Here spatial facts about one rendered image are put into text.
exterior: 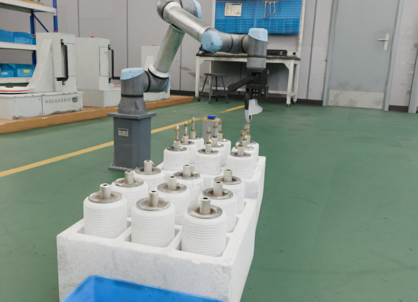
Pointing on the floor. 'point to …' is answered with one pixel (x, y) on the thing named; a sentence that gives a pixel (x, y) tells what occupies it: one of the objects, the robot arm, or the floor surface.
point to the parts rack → (30, 25)
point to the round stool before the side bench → (211, 87)
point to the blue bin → (127, 292)
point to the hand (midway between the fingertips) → (247, 117)
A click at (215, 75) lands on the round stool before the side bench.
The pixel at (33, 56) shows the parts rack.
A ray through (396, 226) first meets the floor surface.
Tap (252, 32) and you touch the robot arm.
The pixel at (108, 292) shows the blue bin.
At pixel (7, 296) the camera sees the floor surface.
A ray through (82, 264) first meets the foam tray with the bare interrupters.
